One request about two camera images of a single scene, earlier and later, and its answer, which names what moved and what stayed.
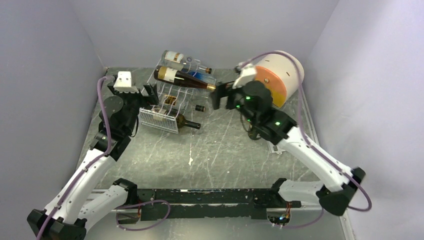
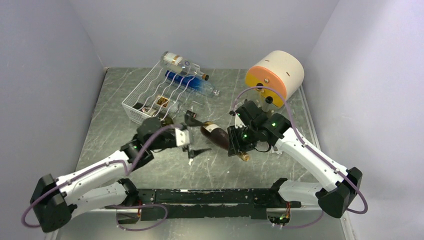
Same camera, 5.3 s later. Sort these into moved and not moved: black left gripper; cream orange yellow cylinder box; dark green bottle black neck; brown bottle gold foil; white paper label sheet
Moved: black left gripper; brown bottle gold foil; dark green bottle black neck
Not moved: cream orange yellow cylinder box; white paper label sheet
